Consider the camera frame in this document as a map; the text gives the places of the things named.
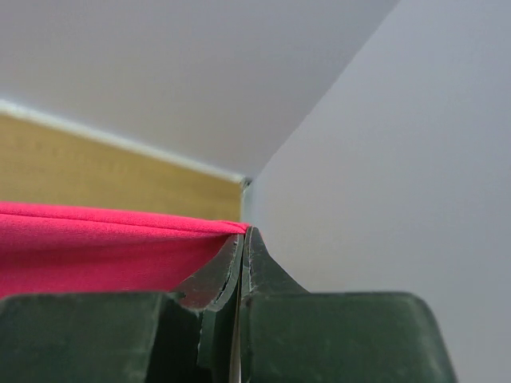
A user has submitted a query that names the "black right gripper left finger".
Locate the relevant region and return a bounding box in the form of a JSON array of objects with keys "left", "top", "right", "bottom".
[{"left": 1, "top": 235, "right": 243, "bottom": 382}]

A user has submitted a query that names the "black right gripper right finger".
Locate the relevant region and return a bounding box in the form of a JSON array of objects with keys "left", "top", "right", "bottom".
[{"left": 239, "top": 227, "right": 457, "bottom": 382}]

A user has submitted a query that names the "pink t-shirt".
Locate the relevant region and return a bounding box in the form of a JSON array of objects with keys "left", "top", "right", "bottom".
[{"left": 1, "top": 202, "right": 248, "bottom": 298}]

